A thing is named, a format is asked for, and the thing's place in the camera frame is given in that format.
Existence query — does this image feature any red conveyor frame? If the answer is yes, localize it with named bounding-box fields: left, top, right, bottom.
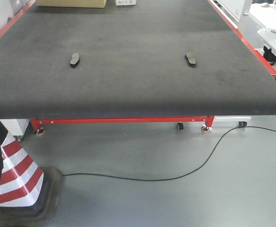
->
left=30, top=115, right=216, bottom=137

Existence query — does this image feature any left red white traffic cone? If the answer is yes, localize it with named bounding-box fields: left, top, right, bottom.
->
left=0, top=122, right=62, bottom=227

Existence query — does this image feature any white machine base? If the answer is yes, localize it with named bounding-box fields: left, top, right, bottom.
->
left=238, top=0, right=276, bottom=69

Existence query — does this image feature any black floor cable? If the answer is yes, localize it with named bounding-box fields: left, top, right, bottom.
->
left=62, top=125, right=276, bottom=182

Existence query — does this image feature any brown cardboard box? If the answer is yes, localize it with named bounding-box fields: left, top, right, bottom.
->
left=36, top=0, right=107, bottom=9

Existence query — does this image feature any dark grey conveyor belt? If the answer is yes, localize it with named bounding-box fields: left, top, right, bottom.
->
left=0, top=0, right=276, bottom=119

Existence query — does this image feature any red conveyor side rail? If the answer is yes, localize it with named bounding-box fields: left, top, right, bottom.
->
left=211, top=0, right=276, bottom=80

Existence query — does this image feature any grey brake pad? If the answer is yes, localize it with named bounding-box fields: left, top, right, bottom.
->
left=70, top=52, right=80, bottom=68
left=185, top=53, right=197, bottom=68

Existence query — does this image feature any long white box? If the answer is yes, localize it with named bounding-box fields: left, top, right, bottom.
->
left=115, top=0, right=137, bottom=6

